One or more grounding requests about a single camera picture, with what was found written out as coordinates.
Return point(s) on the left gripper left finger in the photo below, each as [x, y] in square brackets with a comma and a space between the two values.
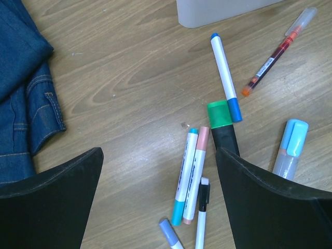
[51, 209]

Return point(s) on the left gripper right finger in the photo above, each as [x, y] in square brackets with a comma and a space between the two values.
[268, 211]

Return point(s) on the drawer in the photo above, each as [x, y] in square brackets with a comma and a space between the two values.
[197, 13]

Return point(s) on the black capped white marker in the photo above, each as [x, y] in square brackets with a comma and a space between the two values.
[204, 198]

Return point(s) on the light blue highlighter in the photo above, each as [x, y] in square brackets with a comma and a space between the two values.
[290, 149]

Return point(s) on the teal capped white marker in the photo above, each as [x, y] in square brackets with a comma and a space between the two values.
[184, 176]

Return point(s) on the purple capped white marker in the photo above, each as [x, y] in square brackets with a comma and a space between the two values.
[170, 234]

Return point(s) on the folded blue jeans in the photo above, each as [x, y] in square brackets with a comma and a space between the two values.
[30, 111]

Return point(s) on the pink capped white marker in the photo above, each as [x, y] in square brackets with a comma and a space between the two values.
[196, 173]

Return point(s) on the green black highlighter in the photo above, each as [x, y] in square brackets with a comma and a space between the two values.
[222, 126]

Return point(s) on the blue capped white marker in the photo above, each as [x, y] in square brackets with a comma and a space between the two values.
[226, 78]

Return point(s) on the red gel pen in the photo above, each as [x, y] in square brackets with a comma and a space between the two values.
[291, 34]

